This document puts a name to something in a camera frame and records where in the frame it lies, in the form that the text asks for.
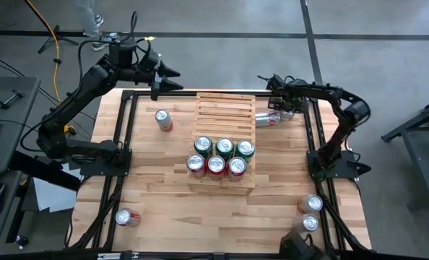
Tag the white beverage can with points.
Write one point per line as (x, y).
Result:
(310, 222)

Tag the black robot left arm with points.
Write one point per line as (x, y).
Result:
(77, 96)

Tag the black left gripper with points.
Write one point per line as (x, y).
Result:
(146, 70)

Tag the black desk beam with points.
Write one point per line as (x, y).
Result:
(37, 169)

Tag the black caster wheel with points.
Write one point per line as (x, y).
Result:
(21, 241)

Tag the red can white labels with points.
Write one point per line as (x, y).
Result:
(195, 161)

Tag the green soda can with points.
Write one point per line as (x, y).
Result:
(224, 145)
(245, 147)
(202, 143)

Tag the red white seltzer can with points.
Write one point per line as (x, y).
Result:
(161, 115)

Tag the red beverage can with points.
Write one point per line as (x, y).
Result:
(122, 216)

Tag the grey desk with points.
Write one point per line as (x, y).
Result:
(19, 104)
(5, 224)

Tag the black tripod stand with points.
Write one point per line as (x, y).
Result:
(48, 43)

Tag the silver bracket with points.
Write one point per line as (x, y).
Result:
(117, 256)

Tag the dark metal stand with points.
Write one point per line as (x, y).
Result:
(422, 162)

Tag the red can barcode label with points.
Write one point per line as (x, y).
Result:
(237, 164)

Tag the white paper sheets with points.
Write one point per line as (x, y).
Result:
(52, 196)

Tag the wooden slatted shelf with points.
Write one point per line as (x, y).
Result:
(225, 112)

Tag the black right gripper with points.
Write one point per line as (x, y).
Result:
(288, 94)

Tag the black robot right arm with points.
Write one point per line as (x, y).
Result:
(339, 139)

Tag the red can bottom right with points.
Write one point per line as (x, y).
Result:
(312, 203)

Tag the red can small label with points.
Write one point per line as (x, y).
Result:
(216, 163)

